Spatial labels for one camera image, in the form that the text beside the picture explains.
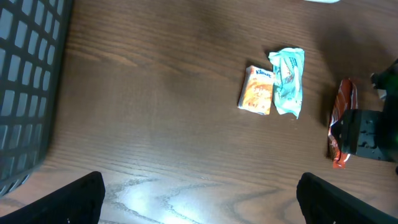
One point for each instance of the grey plastic mesh basket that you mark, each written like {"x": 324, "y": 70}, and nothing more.
{"x": 33, "y": 36}

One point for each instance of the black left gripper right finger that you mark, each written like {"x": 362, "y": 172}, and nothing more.
{"x": 322, "y": 202}

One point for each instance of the red snack bar wrapper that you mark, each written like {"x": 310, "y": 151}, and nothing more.
{"x": 346, "y": 99}

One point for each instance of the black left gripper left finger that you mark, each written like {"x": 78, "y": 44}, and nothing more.
{"x": 77, "y": 202}

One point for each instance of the orange Kleenex tissue pack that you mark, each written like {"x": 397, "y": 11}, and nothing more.
{"x": 256, "y": 95}

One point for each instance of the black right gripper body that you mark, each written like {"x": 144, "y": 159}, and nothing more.
{"x": 386, "y": 85}

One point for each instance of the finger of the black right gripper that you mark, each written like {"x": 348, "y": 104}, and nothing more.
{"x": 358, "y": 134}

